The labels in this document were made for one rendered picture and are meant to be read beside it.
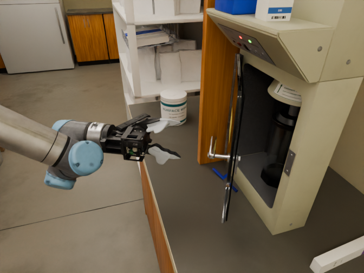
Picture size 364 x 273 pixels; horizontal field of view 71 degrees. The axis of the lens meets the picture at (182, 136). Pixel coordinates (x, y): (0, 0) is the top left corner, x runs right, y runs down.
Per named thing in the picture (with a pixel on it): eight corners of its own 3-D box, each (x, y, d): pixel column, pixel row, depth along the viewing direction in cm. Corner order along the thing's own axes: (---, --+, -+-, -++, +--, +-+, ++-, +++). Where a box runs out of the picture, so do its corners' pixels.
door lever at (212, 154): (229, 143, 71) (229, 135, 70) (228, 164, 64) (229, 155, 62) (209, 141, 72) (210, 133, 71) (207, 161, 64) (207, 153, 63)
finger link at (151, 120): (164, 130, 68) (138, 140, 72) (166, 127, 70) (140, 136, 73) (156, 116, 66) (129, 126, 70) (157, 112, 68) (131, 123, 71)
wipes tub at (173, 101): (182, 112, 140) (182, 86, 132) (189, 124, 130) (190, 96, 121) (158, 116, 137) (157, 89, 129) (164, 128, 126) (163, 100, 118)
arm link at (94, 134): (101, 139, 78) (96, 115, 73) (115, 140, 77) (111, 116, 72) (89, 154, 71) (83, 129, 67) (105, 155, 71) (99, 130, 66)
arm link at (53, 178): (49, 181, 59) (64, 137, 64) (38, 184, 68) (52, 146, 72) (82, 189, 64) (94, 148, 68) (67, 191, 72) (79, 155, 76)
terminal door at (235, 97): (226, 160, 97) (239, 52, 75) (223, 226, 72) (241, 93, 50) (224, 160, 97) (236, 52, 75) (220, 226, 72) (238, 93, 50)
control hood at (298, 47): (240, 44, 75) (244, 6, 70) (319, 83, 49) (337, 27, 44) (203, 47, 72) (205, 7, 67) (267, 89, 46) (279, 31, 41)
